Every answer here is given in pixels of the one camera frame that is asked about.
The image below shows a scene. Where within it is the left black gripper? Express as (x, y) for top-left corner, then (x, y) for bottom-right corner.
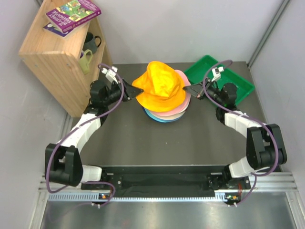
(102, 78), (143, 106)

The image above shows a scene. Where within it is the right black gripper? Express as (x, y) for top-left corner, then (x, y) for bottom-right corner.
(183, 78), (224, 107)

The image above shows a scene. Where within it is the pink hat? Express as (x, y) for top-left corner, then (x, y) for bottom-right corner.
(149, 69), (191, 117)

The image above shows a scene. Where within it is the cyan bucket hat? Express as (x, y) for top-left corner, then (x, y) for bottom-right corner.
(152, 118), (178, 123)

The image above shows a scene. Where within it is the yellow hat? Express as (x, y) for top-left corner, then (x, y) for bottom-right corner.
(132, 61), (186, 112)

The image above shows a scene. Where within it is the white hat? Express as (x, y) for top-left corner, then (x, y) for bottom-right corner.
(179, 93), (191, 113)

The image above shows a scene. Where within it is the medium blue bucket hat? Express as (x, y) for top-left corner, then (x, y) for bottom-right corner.
(143, 107), (157, 119)

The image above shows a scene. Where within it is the beige bucket hat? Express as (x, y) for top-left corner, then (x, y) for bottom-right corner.
(154, 112), (185, 121)

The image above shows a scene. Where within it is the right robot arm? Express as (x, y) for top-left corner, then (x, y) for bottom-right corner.
(183, 79), (287, 189)

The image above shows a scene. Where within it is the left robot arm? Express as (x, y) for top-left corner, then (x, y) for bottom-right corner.
(45, 80), (143, 189)

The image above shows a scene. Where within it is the green plastic tray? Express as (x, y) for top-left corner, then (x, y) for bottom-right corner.
(184, 55), (255, 105)

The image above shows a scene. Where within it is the light green mug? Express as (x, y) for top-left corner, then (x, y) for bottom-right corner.
(79, 49), (93, 74)

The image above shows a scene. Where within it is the dark green mug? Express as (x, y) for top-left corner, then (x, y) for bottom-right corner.
(82, 32), (102, 54)

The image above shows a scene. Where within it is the wooden shelf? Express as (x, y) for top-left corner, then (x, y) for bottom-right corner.
(19, 0), (112, 117)

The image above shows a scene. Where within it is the purple book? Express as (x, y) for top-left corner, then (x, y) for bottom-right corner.
(46, 0), (102, 33)
(43, 23), (70, 38)

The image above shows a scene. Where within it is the lower purple book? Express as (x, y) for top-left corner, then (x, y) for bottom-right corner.
(43, 23), (70, 38)

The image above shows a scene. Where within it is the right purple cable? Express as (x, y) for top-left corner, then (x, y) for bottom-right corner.
(202, 59), (279, 207)

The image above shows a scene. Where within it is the purple cable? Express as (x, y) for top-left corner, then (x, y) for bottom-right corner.
(202, 59), (279, 207)
(45, 63), (125, 207)

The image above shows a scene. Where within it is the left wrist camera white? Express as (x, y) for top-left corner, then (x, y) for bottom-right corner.
(101, 66), (118, 83)

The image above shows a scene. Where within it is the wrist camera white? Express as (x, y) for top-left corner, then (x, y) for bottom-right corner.
(101, 66), (118, 83)
(211, 66), (224, 82)

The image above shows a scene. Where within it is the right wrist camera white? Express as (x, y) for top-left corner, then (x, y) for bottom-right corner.
(211, 66), (224, 82)

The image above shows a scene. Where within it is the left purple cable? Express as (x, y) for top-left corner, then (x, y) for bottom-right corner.
(45, 63), (125, 207)

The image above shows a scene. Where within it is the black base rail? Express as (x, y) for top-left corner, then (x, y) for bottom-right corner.
(81, 164), (253, 191)

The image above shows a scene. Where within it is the aluminium frame rail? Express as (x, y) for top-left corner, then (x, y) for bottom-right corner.
(47, 172), (297, 205)

